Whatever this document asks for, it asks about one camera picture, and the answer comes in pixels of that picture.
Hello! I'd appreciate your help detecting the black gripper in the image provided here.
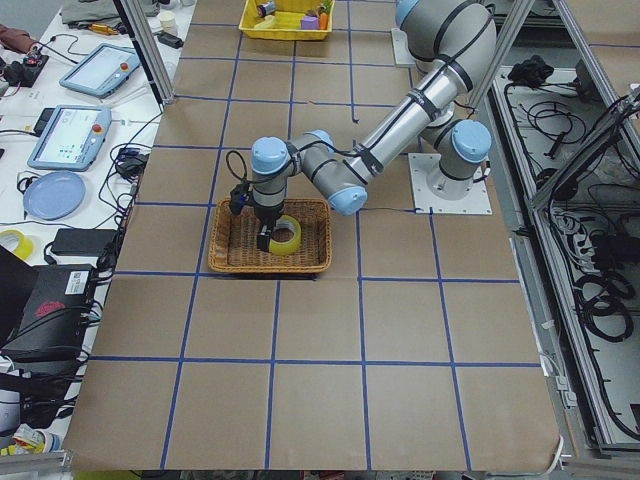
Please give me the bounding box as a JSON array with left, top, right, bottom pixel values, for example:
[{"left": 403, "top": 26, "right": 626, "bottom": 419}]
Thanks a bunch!
[{"left": 253, "top": 202, "right": 283, "bottom": 253}]

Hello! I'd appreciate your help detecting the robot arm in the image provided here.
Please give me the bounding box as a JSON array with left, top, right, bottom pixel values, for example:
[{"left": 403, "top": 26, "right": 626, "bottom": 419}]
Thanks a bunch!
[{"left": 244, "top": 1, "right": 496, "bottom": 252}]

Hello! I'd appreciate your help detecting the yellow tape roll on desk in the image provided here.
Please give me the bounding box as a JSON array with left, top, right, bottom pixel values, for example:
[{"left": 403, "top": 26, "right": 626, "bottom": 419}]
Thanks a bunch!
[{"left": 0, "top": 229, "right": 34, "bottom": 261}]

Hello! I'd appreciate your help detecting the brown wicker basket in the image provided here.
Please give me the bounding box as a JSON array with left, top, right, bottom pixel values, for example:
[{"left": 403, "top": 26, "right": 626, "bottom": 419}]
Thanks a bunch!
[{"left": 208, "top": 199, "right": 332, "bottom": 275}]

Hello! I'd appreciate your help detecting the black power adapter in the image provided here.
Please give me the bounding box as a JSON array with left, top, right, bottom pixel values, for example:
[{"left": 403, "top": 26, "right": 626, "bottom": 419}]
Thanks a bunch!
[{"left": 44, "top": 228, "right": 116, "bottom": 265}]

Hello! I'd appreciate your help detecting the lower teach pendant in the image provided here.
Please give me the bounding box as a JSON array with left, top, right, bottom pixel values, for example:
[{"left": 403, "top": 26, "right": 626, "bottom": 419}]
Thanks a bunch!
[{"left": 27, "top": 105, "right": 112, "bottom": 172}]

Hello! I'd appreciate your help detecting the teach pendant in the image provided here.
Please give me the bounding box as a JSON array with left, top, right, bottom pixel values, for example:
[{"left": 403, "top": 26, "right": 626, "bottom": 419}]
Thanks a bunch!
[
  {"left": 59, "top": 43, "right": 141, "bottom": 99},
  {"left": 27, "top": 105, "right": 112, "bottom": 172}
]

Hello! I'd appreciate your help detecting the blue plate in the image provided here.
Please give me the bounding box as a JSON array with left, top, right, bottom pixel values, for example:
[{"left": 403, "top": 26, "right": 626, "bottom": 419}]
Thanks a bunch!
[{"left": 23, "top": 171, "right": 86, "bottom": 220}]

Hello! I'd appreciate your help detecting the pale banana slice toy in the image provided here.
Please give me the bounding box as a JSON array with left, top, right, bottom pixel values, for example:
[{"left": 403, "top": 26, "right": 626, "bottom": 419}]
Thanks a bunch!
[{"left": 255, "top": 15, "right": 276, "bottom": 30}]

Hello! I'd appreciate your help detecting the purple foam cube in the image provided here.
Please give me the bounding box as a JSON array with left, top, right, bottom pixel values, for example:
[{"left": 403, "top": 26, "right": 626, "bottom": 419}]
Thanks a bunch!
[{"left": 300, "top": 15, "right": 319, "bottom": 30}]

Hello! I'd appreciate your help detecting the yellow woven tray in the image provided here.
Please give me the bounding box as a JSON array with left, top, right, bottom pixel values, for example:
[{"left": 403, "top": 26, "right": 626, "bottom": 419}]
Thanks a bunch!
[{"left": 238, "top": 0, "right": 335, "bottom": 41}]

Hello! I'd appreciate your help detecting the orange toy carrot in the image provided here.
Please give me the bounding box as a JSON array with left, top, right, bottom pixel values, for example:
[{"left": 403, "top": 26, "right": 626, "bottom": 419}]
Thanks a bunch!
[{"left": 318, "top": 0, "right": 333, "bottom": 30}]

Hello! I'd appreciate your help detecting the black computer box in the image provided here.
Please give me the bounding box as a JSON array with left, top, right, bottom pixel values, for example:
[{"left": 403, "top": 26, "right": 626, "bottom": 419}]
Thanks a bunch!
[{"left": 1, "top": 248, "right": 97, "bottom": 363}]

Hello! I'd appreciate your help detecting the small black silver can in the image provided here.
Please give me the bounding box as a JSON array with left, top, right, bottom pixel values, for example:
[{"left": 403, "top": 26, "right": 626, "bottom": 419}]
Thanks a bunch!
[{"left": 256, "top": 0, "right": 277, "bottom": 18}]

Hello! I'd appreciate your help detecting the upper teach pendant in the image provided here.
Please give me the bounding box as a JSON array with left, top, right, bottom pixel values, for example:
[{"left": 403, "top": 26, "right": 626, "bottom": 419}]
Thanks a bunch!
[{"left": 59, "top": 43, "right": 141, "bottom": 99}]

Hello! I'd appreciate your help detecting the black cloth bundle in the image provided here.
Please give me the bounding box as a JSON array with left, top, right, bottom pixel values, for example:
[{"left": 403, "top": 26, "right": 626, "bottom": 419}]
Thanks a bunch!
[{"left": 507, "top": 55, "right": 554, "bottom": 88}]

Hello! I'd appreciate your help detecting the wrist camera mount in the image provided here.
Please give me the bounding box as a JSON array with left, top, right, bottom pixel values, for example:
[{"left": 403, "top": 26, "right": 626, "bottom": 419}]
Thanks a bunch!
[{"left": 229, "top": 183, "right": 251, "bottom": 216}]

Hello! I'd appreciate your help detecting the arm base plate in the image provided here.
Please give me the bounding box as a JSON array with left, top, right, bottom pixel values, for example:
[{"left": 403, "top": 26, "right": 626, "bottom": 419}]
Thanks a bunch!
[
  {"left": 408, "top": 153, "right": 492, "bottom": 215},
  {"left": 390, "top": 28, "right": 415, "bottom": 68}
]

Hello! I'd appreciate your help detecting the aluminium frame post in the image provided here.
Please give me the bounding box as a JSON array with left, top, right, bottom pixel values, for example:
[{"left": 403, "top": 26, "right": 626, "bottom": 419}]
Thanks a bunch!
[{"left": 114, "top": 0, "right": 175, "bottom": 106}]

